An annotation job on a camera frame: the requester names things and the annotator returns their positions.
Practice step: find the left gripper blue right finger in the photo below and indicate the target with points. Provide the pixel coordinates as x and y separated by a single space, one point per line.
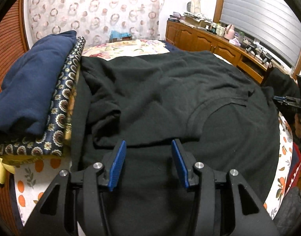
224 203

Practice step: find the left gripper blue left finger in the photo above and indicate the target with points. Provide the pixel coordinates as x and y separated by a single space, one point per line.
81 192

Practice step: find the black printed t-shirt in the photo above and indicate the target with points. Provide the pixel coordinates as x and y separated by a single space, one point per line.
217 112

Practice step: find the orange fruit print sheet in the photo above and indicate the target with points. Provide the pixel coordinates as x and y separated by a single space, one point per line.
31 180

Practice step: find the red box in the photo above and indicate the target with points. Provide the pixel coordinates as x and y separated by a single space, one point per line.
295 169

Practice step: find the wooden sideboard cabinet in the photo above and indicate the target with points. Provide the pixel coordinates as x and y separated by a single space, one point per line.
190 39

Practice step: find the dark patterned folded cloth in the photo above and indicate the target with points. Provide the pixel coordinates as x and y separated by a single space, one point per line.
52 140

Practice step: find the yellow plush toy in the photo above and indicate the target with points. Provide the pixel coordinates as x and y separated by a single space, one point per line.
4 168

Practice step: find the pink kettle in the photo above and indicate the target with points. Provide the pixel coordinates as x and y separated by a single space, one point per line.
229 32

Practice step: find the white window blind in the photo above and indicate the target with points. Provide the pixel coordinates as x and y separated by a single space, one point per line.
271 21

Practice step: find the navy blue folded garment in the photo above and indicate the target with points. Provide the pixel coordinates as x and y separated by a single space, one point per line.
28 86

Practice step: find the clutter pile on sideboard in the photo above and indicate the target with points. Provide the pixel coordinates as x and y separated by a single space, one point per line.
190 19

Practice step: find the floral bed cover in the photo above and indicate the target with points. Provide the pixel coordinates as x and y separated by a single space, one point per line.
117 49

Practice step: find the cardboard box with blue cloth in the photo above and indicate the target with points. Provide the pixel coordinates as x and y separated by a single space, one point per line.
118 36

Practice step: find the brown slatted wardrobe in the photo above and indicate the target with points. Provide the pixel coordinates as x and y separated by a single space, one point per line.
13 45

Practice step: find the circle patterned curtain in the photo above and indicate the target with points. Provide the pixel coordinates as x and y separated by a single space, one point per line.
95 20

